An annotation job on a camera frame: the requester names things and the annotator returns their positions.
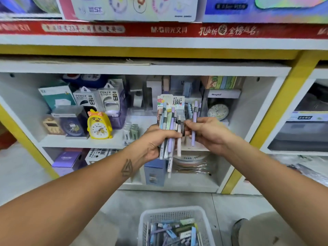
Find blue small carton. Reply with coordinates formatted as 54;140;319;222
143;159;167;187

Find slim lilac single packet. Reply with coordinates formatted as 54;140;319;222
191;101;200;147

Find white refill display box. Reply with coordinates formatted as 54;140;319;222
156;95;186;121

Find assorted small colourful boxes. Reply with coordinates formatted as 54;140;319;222
0;120;16;149

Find red banner strip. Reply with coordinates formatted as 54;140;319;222
0;20;328;39

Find clear plastic tray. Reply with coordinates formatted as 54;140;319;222
122;123;140;146

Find yellow alarm clock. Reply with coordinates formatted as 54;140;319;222
86;110;113;140

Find flat cardboard sheets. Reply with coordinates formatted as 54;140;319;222
115;57;288;66

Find small tan alarm clock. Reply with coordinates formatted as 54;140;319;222
42;116;65;135

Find iridescent printed box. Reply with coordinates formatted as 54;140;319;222
0;0;62;18

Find grey sneaker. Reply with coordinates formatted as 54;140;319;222
231;219;249;246

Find pastel sticky notes pack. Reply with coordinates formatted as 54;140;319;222
201;76;244;90

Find white hanging accessory box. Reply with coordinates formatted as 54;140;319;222
73;87;103;112
98;79;126;113

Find white round clock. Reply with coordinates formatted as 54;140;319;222
207;102;230;121

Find white printed box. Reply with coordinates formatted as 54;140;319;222
69;0;198;23

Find person's left forearm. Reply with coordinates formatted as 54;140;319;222
0;143;141;246

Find large white cardboard box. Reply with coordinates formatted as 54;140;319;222
84;148;121;165

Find clear pink label box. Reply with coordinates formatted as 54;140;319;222
182;136;211;152

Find blue printed box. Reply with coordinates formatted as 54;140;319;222
202;0;328;24

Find person's right hand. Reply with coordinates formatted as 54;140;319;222
184;117;234;156

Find white tall box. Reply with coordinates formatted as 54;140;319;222
146;76;163;111

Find stack of wrapped discs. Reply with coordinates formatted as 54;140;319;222
172;151;211;175

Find clear boxed dark clock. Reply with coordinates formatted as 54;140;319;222
51;105;89;137

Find purple box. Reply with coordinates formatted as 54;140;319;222
52;151;83;176

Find grey digital clock box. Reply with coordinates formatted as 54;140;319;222
170;76;198;98

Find teal white box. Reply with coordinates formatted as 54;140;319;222
38;84;77;111

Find white shelf with yellow trim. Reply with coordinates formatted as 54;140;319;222
0;20;328;195

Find pile of lead refill packets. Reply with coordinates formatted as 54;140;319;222
146;218;206;246

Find white plastic basket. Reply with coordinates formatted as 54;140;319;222
137;206;216;246

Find plastic wrapped items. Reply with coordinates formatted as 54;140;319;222
287;162;328;188

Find bundle of lilac green packets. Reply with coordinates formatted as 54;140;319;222
156;100;186;177

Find purple translucent container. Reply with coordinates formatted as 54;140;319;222
108;84;129;129

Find white long box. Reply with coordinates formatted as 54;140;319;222
206;90;242;99

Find person's right forearm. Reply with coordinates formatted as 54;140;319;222
223;138;328;246

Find person's left hand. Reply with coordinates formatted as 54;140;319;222
131;125;182;163

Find tape dispenser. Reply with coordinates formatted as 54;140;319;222
131;90;145;108

